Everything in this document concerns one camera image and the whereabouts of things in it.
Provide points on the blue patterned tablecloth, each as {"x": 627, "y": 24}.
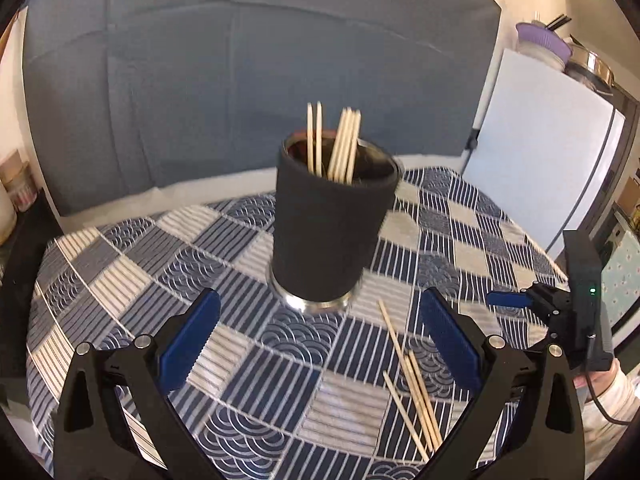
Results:
{"x": 276, "y": 394}

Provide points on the black cylindrical utensil holder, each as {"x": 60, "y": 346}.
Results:
{"x": 324, "y": 232}

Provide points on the purple bowl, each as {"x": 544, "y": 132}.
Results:
{"x": 543, "y": 37}

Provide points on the grey fabric backdrop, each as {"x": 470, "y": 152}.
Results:
{"x": 127, "y": 95}

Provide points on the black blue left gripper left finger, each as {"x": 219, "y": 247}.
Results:
{"x": 92, "y": 439}

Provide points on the person's right hand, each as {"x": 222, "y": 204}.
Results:
{"x": 596, "y": 383}

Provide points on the white refrigerator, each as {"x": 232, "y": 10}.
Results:
{"x": 544, "y": 149}

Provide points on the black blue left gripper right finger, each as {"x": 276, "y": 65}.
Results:
{"x": 523, "y": 420}

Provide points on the steel pot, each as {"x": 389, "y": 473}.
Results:
{"x": 587, "y": 68}

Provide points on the pink cosmetic jar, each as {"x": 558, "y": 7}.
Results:
{"x": 18, "y": 181}

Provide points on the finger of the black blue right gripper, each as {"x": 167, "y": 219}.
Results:
{"x": 515, "y": 300}

